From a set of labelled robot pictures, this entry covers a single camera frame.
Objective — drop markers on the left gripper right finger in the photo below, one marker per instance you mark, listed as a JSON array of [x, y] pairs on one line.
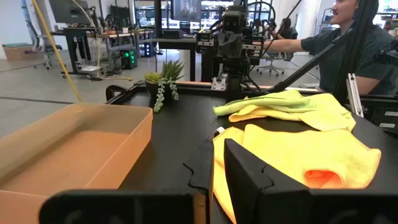
[[280, 202]]

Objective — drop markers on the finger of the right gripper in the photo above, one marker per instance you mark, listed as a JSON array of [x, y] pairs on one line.
[[223, 45], [244, 46]]

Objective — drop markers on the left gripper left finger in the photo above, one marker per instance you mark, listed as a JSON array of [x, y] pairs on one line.
[[124, 208]]

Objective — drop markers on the orange microfiber towel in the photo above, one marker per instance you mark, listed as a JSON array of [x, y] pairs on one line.
[[311, 149]]

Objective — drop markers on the green microfiber towel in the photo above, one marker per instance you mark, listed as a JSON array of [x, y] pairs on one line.
[[273, 101]]

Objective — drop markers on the yellow microfiber towel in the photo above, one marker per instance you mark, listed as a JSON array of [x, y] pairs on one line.
[[329, 118]]

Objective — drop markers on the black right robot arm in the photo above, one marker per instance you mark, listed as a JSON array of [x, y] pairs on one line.
[[236, 77]]

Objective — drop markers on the office chair with white base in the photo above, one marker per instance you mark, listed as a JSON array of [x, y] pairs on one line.
[[273, 63]]

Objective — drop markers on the artificial succulent in pot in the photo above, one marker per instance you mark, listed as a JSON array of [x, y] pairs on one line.
[[168, 73]]

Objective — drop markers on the dark computer monitor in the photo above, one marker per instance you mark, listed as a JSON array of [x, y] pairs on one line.
[[68, 11], [186, 9]]

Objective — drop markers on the person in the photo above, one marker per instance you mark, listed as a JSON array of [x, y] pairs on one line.
[[286, 26], [314, 42]]

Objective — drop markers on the computer tower with green lights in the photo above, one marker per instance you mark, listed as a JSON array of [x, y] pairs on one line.
[[129, 59]]

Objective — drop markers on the orange plastic bin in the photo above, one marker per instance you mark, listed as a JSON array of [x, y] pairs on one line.
[[77, 149]]

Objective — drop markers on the wooden top desk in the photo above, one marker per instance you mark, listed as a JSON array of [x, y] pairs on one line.
[[115, 35]]

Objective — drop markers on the black standing desk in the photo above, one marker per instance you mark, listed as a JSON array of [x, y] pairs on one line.
[[73, 43]]

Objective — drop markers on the grey office chair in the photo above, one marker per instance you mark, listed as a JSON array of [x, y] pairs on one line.
[[51, 48]]

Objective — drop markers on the cardboard box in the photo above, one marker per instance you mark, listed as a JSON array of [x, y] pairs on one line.
[[21, 53]]

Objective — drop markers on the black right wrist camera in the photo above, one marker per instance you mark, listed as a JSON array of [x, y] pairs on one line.
[[234, 21]]

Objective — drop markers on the black diagonal frame strut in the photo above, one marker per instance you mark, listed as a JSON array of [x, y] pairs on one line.
[[311, 60]]

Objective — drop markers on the black vertical frame post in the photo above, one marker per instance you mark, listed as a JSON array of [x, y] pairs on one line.
[[354, 62]]

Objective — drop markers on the silver aluminium bracket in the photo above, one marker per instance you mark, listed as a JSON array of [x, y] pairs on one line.
[[354, 96]]

